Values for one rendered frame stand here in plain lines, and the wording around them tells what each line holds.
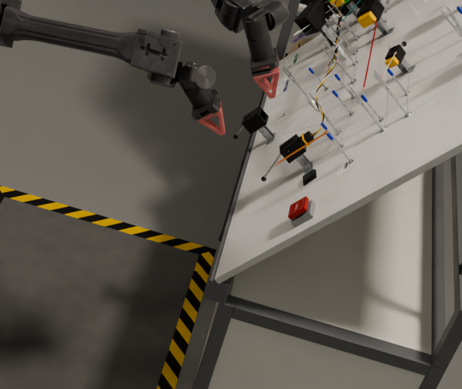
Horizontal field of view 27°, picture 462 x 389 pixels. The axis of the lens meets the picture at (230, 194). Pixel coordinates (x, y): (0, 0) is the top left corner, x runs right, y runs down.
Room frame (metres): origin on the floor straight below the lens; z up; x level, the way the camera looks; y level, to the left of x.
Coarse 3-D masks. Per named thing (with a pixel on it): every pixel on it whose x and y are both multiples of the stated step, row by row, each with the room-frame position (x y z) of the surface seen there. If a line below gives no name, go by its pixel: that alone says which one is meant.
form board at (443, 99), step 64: (384, 0) 2.92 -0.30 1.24; (448, 0) 2.60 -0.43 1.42; (320, 64) 2.73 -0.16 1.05; (384, 64) 2.44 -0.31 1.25; (448, 64) 2.22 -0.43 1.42; (448, 128) 1.91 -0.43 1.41; (256, 192) 2.14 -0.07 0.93; (320, 192) 1.95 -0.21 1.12; (384, 192) 1.81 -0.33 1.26; (256, 256) 1.82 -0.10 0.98
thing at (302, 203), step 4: (300, 200) 1.89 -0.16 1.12; (304, 200) 1.88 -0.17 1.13; (308, 200) 1.89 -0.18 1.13; (292, 204) 1.90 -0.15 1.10; (296, 204) 1.89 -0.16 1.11; (300, 204) 1.88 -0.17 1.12; (304, 204) 1.87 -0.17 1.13; (292, 208) 1.87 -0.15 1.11; (296, 208) 1.86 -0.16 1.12; (300, 208) 1.85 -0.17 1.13; (304, 208) 1.85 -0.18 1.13; (288, 212) 1.87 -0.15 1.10; (292, 212) 1.86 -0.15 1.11; (296, 212) 1.85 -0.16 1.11; (300, 212) 1.85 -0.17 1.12; (304, 212) 1.86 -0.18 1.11; (288, 216) 1.85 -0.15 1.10; (292, 216) 1.85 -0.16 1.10; (296, 216) 1.85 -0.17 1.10
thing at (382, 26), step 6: (372, 0) 2.65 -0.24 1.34; (378, 0) 2.67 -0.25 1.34; (366, 6) 2.63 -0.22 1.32; (372, 6) 2.62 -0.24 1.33; (378, 6) 2.65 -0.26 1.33; (360, 12) 2.62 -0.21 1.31; (366, 12) 2.61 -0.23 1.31; (378, 12) 2.63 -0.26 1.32; (378, 18) 2.61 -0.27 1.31; (378, 24) 2.65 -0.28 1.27; (384, 24) 2.64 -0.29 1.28; (384, 30) 2.65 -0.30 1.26; (390, 30) 2.64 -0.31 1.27
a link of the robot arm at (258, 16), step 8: (264, 8) 2.16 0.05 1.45; (248, 16) 2.12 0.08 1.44; (256, 16) 2.12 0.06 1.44; (264, 16) 2.12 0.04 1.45; (248, 24) 2.10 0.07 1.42; (256, 24) 2.10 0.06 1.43; (264, 24) 2.12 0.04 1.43; (248, 32) 2.10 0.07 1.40; (256, 32) 2.10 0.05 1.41; (264, 32) 2.11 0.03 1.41
